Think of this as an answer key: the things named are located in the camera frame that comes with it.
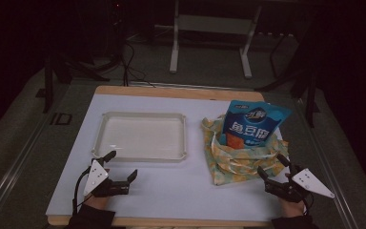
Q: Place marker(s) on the person's right hand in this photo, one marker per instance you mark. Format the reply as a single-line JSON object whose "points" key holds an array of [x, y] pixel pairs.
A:
{"points": [[290, 208]]}

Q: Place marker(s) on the white table mat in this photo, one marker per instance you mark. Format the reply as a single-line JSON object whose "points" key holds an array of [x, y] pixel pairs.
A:
{"points": [[178, 191]]}

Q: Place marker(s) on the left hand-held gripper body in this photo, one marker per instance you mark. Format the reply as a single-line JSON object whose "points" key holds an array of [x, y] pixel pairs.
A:
{"points": [[97, 176]]}

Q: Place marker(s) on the blue snack packet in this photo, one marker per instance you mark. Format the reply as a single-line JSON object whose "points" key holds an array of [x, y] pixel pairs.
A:
{"points": [[251, 125]]}

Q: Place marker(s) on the white plastic tray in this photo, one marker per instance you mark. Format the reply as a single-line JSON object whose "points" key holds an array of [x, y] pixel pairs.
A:
{"points": [[143, 136]]}

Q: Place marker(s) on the white metal stand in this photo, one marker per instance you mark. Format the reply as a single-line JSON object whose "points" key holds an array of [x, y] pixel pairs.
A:
{"points": [[213, 24]]}

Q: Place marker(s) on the person's left hand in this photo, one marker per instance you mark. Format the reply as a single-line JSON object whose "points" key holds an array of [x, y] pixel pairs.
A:
{"points": [[96, 201]]}

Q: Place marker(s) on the black metal stand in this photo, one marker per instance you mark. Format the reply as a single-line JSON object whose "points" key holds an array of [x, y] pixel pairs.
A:
{"points": [[308, 82], [60, 68]]}

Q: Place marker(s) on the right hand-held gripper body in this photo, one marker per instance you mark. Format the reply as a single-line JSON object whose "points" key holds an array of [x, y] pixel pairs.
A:
{"points": [[301, 184]]}

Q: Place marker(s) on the yellow green patterned cloth bag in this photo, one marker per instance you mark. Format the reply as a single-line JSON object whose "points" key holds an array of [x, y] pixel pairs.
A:
{"points": [[244, 162]]}

